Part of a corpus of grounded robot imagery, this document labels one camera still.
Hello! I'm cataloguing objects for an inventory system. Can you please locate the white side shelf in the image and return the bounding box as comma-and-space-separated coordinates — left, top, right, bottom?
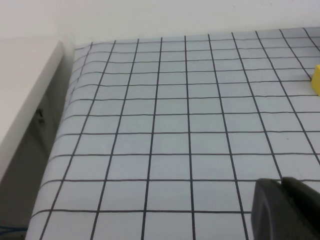
0, 37, 75, 177

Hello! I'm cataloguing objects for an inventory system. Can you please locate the grey checkered tablecloth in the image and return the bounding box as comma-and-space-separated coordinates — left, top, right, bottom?
26, 27, 320, 240

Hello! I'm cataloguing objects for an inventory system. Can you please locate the yellow foam cube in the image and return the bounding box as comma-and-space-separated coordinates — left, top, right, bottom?
311, 64, 320, 97

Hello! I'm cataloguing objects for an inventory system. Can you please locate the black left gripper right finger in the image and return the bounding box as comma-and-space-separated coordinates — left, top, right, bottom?
282, 176, 320, 240

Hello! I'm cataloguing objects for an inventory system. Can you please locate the blue cable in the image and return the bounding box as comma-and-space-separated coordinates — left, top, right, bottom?
0, 224, 28, 236

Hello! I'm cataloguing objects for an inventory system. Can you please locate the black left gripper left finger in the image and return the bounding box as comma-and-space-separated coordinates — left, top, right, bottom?
250, 177, 305, 240

